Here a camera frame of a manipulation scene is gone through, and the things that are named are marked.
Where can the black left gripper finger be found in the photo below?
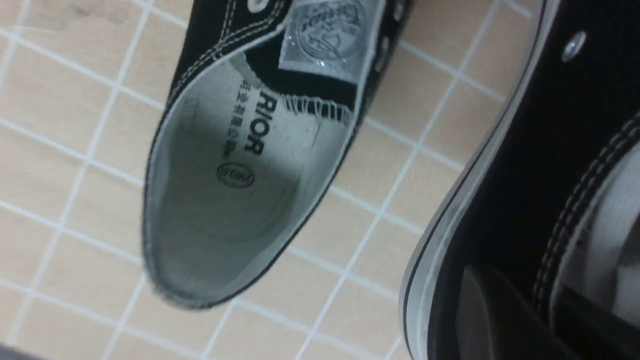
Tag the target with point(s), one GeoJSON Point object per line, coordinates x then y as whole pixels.
{"type": "Point", "coordinates": [494, 322]}

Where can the black canvas sneaker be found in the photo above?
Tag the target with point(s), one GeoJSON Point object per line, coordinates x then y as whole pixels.
{"type": "Point", "coordinates": [550, 199]}
{"type": "Point", "coordinates": [266, 101]}

